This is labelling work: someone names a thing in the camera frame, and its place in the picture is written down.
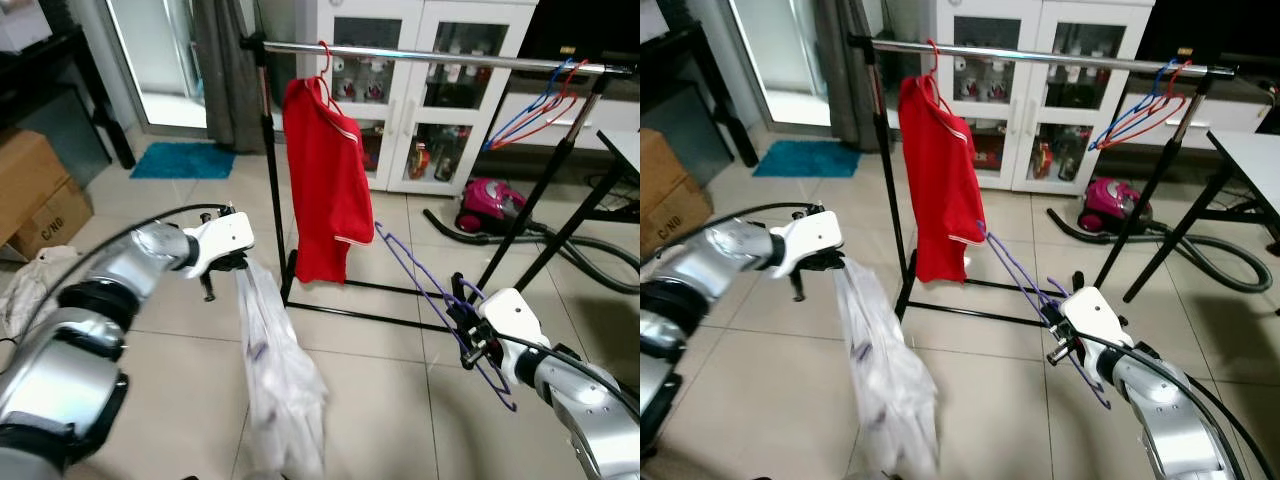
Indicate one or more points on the white thin shirt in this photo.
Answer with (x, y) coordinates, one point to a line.
(890, 390)
(285, 390)

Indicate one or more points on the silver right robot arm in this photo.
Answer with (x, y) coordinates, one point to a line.
(1170, 420)
(590, 410)

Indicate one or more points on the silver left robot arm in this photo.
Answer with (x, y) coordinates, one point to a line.
(730, 255)
(60, 370)

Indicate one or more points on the teal floor mat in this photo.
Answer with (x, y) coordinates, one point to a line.
(805, 160)
(180, 160)

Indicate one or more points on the pink vacuum cleaner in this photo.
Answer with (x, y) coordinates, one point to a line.
(490, 205)
(1110, 205)

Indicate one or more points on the red shirt white trim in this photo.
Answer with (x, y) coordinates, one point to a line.
(935, 190)
(325, 190)

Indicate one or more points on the brown cardboard box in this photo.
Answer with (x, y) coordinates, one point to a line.
(670, 200)
(40, 200)

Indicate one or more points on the white crumpled cloth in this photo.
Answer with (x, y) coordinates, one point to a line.
(30, 290)

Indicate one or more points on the grey curtain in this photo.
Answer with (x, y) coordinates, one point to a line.
(225, 70)
(850, 70)

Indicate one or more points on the white glass-door cabinet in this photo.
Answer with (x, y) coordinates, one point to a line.
(1035, 120)
(418, 120)

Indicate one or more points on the large white table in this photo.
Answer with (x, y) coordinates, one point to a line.
(1255, 165)
(625, 148)

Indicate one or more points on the black side table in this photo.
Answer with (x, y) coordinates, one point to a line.
(680, 60)
(40, 75)

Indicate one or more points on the white low drawer cabinet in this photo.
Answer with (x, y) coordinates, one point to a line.
(620, 110)
(1250, 110)

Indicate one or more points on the black television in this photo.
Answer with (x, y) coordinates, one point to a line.
(1210, 30)
(590, 30)

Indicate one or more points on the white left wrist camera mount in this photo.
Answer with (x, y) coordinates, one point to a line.
(810, 235)
(225, 235)

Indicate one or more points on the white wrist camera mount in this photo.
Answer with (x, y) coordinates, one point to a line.
(225, 235)
(810, 235)
(515, 320)
(1095, 320)

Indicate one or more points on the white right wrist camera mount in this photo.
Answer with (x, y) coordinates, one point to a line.
(515, 320)
(1095, 320)

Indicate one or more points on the glass door white frame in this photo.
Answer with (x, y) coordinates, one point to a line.
(780, 60)
(160, 60)

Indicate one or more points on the black clothes rack silver rail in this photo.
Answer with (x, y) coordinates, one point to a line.
(450, 57)
(1050, 57)

